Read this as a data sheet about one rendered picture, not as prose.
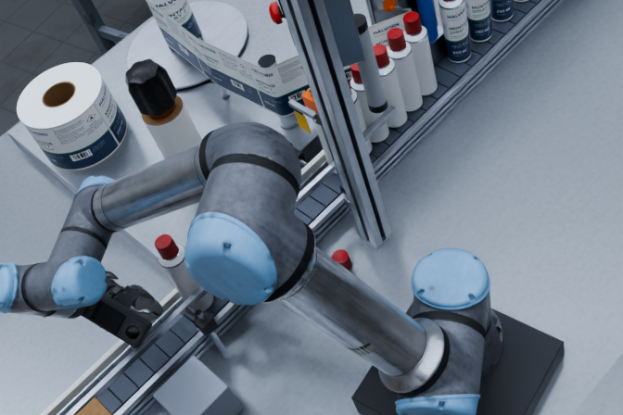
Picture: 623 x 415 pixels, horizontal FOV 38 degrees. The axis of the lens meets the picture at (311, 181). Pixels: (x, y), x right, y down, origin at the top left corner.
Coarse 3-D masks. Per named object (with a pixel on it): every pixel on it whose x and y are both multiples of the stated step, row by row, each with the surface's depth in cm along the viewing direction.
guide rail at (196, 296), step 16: (384, 112) 180; (368, 128) 178; (320, 176) 174; (304, 192) 172; (192, 304) 163; (176, 320) 162; (160, 336) 161; (144, 352) 159; (96, 384) 156; (80, 400) 155
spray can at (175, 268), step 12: (156, 240) 157; (168, 240) 156; (168, 252) 156; (180, 252) 159; (168, 264) 158; (180, 264) 159; (180, 276) 161; (180, 288) 164; (192, 288) 164; (204, 300) 168
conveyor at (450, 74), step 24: (504, 24) 199; (480, 48) 197; (456, 72) 194; (432, 96) 191; (408, 120) 188; (384, 144) 186; (312, 192) 182; (336, 192) 181; (312, 216) 178; (168, 312) 172; (216, 312) 170; (168, 336) 169; (192, 336) 168; (120, 360) 168; (144, 360) 167; (168, 360) 166; (120, 384) 165
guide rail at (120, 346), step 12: (324, 156) 184; (312, 168) 183; (168, 300) 170; (120, 348) 166; (108, 360) 165; (84, 372) 164; (96, 372) 165; (72, 384) 163; (84, 384) 164; (60, 396) 162; (72, 396) 163; (48, 408) 161; (60, 408) 162
